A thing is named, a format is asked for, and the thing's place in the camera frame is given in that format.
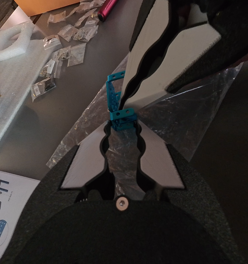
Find white foam strip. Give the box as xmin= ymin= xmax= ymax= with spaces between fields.
xmin=0 ymin=21 xmax=35 ymax=63

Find blue metal bracket assembly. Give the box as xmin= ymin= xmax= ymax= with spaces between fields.
xmin=106 ymin=71 xmax=138 ymax=131

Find pile of small screw bags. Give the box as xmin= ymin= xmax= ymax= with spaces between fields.
xmin=31 ymin=0 xmax=106 ymax=102

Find white foam sheet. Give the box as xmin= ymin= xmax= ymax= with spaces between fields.
xmin=0 ymin=27 xmax=52 ymax=155

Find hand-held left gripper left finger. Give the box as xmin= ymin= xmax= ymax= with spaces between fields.
xmin=60 ymin=121 xmax=111 ymax=190

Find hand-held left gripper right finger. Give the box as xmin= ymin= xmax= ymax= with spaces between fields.
xmin=136 ymin=121 xmax=186 ymax=190

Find cardboard box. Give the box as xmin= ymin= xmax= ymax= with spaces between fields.
xmin=13 ymin=0 xmax=81 ymax=17

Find clear plastic bag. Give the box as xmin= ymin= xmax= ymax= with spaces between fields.
xmin=46 ymin=53 xmax=244 ymax=200

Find red metal tool handle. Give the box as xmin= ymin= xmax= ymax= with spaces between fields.
xmin=98 ymin=0 xmax=118 ymax=22

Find open instruction manual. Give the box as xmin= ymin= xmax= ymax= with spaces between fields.
xmin=0 ymin=169 xmax=41 ymax=262

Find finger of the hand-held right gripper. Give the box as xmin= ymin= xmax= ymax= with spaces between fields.
xmin=121 ymin=22 xmax=222 ymax=113
xmin=118 ymin=0 xmax=173 ymax=111

